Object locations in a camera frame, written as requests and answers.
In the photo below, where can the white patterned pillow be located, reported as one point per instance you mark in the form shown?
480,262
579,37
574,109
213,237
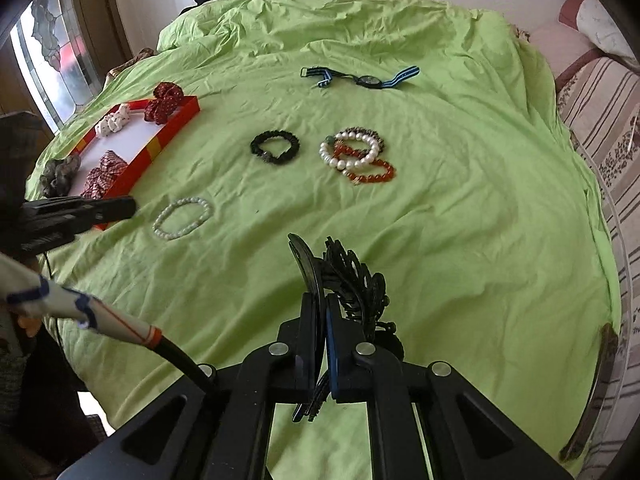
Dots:
596,24

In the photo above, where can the red white checkered scrunchie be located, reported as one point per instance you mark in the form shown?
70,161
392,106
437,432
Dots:
101,178

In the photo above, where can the red polka dot scrunchie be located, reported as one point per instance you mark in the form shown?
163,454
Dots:
167,97

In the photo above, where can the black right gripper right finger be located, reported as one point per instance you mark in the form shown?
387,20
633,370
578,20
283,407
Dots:
397,396

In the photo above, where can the brown woven blanket edge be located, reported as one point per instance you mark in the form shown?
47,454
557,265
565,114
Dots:
140,56

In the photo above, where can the grey sheer scrunchie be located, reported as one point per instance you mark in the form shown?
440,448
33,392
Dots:
58,175

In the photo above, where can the left hand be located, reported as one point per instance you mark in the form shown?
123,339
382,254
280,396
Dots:
31,326

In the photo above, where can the black hair claw clip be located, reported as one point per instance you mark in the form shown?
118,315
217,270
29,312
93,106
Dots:
358,291

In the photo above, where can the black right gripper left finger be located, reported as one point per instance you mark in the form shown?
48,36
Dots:
246,395

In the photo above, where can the striped floral mattress cover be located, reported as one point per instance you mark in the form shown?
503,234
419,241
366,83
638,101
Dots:
600,106

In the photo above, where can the blue striped strap wristwatch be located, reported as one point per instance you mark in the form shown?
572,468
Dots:
326,75

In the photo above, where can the stained glass window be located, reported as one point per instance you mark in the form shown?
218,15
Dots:
54,60

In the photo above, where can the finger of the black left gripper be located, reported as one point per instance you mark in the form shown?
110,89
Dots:
58,220

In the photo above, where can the pink cushion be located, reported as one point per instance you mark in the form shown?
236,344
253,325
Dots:
566,49

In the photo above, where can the green bed sheet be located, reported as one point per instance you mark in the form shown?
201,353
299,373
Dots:
460,186

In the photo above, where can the red shallow box tray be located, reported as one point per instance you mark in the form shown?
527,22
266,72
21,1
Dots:
138,144

